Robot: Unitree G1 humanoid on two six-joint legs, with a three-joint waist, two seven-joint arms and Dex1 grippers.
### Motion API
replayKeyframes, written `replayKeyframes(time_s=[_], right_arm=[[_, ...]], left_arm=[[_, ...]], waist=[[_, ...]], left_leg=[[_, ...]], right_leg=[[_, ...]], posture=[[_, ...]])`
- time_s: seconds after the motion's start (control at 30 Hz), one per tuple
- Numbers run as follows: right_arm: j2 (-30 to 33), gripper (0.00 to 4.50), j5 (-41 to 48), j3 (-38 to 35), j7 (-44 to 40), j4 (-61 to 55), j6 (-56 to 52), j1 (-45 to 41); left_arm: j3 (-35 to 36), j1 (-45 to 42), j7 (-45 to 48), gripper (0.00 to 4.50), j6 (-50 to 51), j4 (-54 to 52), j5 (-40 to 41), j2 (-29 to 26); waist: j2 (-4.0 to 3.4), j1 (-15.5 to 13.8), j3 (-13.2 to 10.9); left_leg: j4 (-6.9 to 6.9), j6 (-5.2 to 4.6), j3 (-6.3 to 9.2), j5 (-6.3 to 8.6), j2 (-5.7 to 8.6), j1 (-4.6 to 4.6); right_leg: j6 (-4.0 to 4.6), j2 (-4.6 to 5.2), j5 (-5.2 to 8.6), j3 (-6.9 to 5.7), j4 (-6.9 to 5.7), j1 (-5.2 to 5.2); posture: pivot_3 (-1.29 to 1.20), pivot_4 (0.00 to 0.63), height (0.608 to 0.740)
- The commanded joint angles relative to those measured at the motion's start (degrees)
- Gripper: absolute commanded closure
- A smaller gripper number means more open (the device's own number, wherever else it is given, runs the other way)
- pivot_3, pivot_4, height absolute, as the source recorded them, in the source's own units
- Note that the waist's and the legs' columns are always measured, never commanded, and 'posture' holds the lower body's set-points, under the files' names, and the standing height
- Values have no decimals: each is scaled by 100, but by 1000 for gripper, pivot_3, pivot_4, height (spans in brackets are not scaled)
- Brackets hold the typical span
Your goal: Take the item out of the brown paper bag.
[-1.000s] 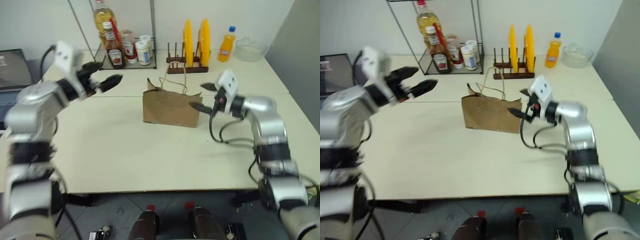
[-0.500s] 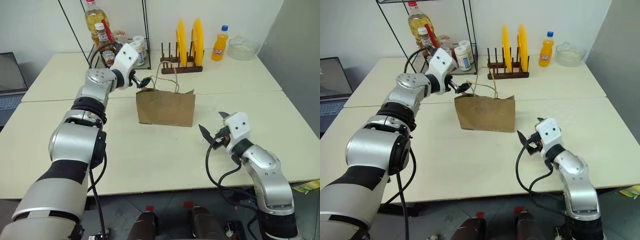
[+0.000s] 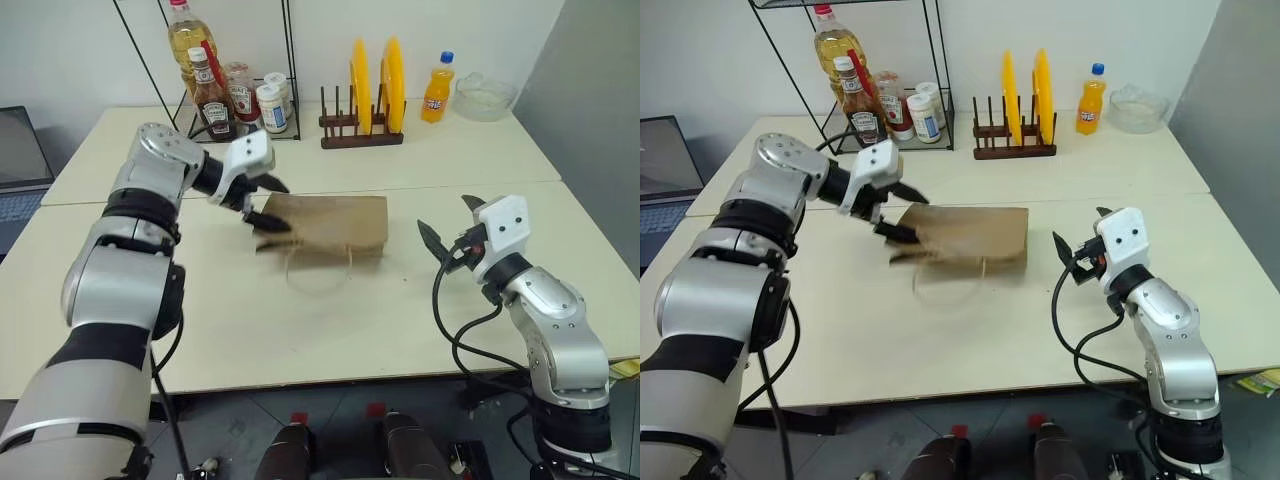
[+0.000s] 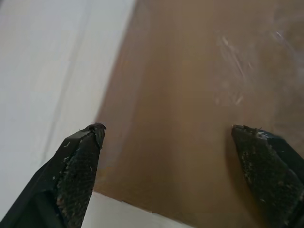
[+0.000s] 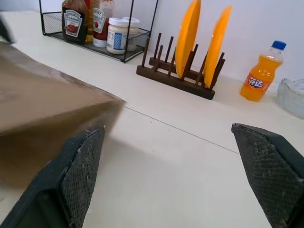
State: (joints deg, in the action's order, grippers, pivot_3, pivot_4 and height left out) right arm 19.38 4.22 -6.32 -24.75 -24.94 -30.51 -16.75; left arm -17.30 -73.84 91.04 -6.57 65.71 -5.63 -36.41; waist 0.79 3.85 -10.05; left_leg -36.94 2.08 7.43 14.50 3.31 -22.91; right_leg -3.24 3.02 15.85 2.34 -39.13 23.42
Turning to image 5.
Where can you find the white lidded jar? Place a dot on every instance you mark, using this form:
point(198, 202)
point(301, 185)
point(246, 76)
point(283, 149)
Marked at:
point(133, 26)

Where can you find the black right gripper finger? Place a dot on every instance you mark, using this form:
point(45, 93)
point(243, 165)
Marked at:
point(6, 31)
point(268, 166)
point(71, 180)

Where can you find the dark brown sauce bottle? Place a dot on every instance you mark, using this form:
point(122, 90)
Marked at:
point(73, 23)

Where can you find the clear glass bowl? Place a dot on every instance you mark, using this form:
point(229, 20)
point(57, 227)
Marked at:
point(292, 97)

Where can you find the red ketchup bottle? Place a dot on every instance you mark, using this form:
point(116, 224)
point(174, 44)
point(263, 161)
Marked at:
point(101, 26)

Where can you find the brown cardboard box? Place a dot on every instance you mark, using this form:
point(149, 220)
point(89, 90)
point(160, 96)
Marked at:
point(40, 99)

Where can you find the orange plate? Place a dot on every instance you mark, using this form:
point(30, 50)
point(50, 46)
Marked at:
point(187, 38)
point(216, 47)

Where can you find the orange soda bottle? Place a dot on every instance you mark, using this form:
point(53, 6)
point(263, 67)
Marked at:
point(260, 73)

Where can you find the dark wooden plate rack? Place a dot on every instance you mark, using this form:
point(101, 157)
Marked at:
point(175, 73)

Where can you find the white mayonnaise jar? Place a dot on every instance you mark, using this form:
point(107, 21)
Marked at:
point(116, 35)

